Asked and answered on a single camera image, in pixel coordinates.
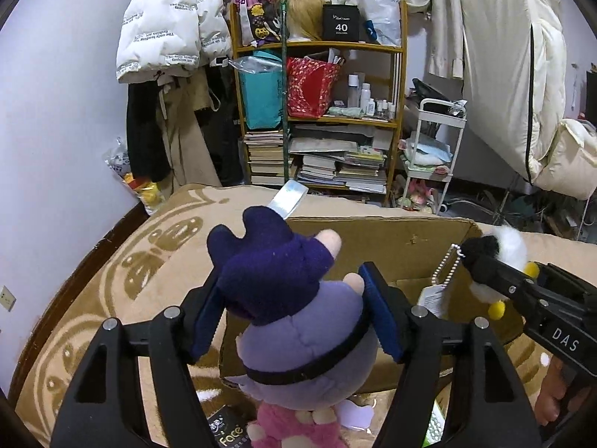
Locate black cosmetics box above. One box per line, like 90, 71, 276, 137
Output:
322, 4, 361, 43

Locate black white penguin plush keychain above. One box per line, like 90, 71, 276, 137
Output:
417, 225, 543, 321

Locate red patterned gift bag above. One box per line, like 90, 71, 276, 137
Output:
286, 56, 342, 119

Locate purple hat plush doll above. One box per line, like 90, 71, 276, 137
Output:
206, 205, 379, 448

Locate cardboard box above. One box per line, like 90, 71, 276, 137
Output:
218, 180, 530, 395

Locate green white packet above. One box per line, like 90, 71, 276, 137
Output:
425, 399, 449, 445

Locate cream pillow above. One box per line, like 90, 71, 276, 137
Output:
532, 118, 597, 201

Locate clear plastic bag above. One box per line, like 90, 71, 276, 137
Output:
360, 0, 403, 47

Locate white puffer jacket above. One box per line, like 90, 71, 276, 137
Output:
115, 0, 232, 84

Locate black hanging bag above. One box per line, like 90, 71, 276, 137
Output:
196, 58, 246, 186

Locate black printed packet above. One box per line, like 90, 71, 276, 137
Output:
205, 405, 258, 448

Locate stack of brown books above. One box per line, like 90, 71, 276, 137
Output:
243, 128, 294, 186

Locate black hanging garment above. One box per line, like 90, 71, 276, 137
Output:
126, 72, 172, 184

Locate beige hanging trousers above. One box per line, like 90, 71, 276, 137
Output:
156, 72, 224, 188

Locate green pole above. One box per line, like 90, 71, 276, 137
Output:
279, 0, 291, 184

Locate teal shopping bag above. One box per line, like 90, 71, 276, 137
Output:
238, 50, 284, 131

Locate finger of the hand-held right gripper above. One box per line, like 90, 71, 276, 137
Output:
462, 239, 542, 309

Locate blonde wig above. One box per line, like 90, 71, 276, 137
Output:
285, 0, 332, 42

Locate pile of books and magazines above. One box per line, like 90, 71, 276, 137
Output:
288, 124, 395, 195

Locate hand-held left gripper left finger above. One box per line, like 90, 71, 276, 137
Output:
49, 266, 225, 448

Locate wooden bookshelf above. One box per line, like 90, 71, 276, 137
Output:
229, 0, 409, 207

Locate white rolling cart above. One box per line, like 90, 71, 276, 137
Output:
396, 97, 468, 215

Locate crumpled printed plastic bag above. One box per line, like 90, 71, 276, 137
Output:
103, 137, 137, 184

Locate white folded duvet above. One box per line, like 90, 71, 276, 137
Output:
459, 0, 567, 183

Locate person's right hand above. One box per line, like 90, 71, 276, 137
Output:
534, 357, 586, 426

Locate black pink printed tote bag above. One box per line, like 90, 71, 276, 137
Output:
237, 0, 282, 48

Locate group of white cosmetic bottles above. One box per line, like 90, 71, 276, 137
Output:
346, 72, 398, 119

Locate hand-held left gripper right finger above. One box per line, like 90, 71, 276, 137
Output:
358, 261, 544, 448

